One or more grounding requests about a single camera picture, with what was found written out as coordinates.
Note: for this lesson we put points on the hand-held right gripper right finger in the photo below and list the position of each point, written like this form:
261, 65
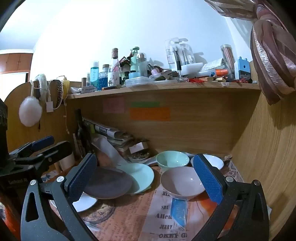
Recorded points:
207, 178

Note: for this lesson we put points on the clear jar of sticks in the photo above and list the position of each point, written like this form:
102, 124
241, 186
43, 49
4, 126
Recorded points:
227, 55

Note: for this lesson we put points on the light green bowl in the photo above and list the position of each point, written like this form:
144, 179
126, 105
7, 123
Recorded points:
172, 158

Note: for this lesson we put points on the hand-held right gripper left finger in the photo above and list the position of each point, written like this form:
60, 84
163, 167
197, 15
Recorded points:
83, 176

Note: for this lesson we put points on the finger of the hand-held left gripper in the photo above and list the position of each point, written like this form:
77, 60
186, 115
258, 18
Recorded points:
60, 149
42, 141

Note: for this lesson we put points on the glass bottle with blue liquid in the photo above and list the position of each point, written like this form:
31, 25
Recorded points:
104, 80

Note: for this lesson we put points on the stack of papers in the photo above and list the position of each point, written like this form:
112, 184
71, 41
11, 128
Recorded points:
108, 134

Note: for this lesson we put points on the white bowl with black dots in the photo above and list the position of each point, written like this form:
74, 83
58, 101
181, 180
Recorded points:
216, 162

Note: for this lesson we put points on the green sticky note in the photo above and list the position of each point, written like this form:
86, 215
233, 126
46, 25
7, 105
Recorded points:
144, 104

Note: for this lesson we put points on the wooden wall cabinet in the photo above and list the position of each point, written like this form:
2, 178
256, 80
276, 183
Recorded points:
15, 61

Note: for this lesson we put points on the pinkish grey bowl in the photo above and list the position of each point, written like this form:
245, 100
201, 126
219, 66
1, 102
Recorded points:
180, 183

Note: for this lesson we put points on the orange sticky note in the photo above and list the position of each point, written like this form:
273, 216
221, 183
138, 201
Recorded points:
150, 114

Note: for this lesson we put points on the white charger plug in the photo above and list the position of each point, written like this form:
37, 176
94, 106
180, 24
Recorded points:
49, 106

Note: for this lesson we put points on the small patterned dish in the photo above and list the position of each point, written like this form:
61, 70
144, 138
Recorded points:
138, 157

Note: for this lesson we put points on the clear blister pack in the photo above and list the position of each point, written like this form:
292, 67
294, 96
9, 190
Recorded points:
178, 55

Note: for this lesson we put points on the tall blue liquid bottle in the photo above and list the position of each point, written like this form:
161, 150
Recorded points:
94, 74

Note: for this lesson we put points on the dark glass bottle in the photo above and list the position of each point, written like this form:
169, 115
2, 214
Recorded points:
79, 132

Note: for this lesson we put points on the white ceramic spoon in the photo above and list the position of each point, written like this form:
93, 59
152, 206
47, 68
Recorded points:
150, 160

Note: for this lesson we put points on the brown curtain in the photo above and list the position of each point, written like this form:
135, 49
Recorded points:
270, 58

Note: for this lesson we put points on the white paper sheet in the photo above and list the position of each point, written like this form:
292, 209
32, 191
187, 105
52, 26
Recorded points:
108, 150

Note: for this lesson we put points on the green cosmetic bottle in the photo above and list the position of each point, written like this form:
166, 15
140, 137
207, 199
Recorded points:
134, 62

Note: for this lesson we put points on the light green plate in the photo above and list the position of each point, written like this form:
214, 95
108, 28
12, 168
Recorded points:
141, 173

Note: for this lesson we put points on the printed newspaper sheet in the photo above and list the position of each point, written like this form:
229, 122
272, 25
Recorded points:
129, 220

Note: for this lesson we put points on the clear bottle with foil top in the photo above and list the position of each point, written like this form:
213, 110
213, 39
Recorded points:
115, 67

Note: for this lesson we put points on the orange cloth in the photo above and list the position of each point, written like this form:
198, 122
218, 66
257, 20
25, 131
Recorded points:
9, 213

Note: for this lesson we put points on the clear bottle with silver cap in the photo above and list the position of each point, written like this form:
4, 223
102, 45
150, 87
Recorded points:
142, 64

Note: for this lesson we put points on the small white cardboard box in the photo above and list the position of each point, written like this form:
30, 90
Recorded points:
138, 147

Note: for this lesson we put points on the white plate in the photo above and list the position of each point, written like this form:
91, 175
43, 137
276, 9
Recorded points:
86, 204

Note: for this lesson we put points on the clear plastic storage box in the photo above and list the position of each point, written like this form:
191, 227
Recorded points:
138, 81

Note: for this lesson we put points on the dark grey plate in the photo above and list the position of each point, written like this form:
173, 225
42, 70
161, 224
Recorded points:
108, 183

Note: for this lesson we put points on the pink sticky note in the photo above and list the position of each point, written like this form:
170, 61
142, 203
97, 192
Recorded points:
113, 105

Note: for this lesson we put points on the blue pencil sharpener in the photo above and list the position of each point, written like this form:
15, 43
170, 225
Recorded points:
242, 68

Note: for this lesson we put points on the white cup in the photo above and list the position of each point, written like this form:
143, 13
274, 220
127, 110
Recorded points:
67, 160

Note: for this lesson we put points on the orange tube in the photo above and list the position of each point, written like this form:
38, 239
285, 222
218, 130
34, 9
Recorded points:
220, 71

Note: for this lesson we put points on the white plastic box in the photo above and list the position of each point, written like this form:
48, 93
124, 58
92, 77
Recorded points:
192, 68

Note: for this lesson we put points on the yellow hanging charm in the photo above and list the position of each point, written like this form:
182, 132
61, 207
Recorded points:
66, 84

